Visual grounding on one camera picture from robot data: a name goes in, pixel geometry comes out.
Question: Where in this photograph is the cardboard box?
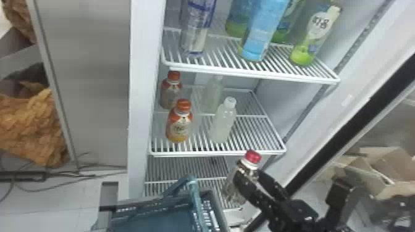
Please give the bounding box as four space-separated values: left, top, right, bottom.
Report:
317 146 415 202

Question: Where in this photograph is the clear bottle with blue label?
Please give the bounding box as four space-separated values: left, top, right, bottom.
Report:
179 0 218 58

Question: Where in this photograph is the brown paper sack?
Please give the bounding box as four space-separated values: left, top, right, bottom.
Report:
0 81 71 168
0 0 37 45

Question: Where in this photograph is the clear bottle with red cap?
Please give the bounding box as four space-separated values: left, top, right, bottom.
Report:
221 149 262 207

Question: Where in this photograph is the green bottle with white label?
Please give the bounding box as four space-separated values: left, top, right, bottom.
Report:
289 0 343 67

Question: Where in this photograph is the fridge door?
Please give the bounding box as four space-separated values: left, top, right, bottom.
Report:
243 53 415 232

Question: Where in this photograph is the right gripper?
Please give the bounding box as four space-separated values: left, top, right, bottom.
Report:
232 169 321 232

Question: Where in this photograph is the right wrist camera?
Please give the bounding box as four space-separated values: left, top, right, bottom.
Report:
325 179 357 222

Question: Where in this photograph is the clear bottle with white cap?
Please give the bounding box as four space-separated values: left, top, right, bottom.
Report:
202 75 225 114
208 96 238 144

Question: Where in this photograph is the orange bottle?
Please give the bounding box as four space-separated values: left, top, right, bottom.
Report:
159 70 183 110
165 98 194 144

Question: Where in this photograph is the black cable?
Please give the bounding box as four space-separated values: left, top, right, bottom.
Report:
0 152 127 203

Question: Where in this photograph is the white fridge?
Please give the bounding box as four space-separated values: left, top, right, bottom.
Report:
27 0 415 228

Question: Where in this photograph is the blue basket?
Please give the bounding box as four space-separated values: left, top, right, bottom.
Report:
92 175 232 232

